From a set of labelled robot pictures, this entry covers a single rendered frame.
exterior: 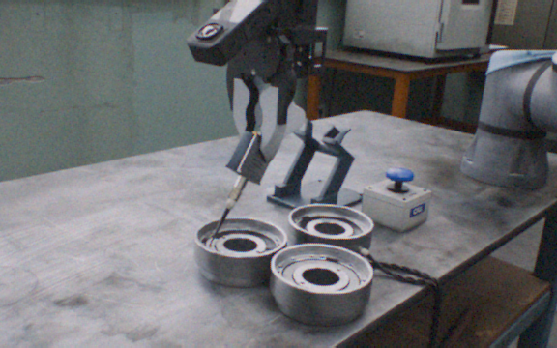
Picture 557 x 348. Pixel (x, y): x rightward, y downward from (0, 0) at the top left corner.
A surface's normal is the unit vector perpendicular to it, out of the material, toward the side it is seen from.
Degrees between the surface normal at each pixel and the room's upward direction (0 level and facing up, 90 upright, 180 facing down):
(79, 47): 90
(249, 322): 0
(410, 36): 89
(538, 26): 90
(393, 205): 90
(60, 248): 0
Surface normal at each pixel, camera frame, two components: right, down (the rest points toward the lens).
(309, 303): -0.26, 0.29
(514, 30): -0.69, 0.18
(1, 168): 0.73, 0.25
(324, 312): 0.01, 0.31
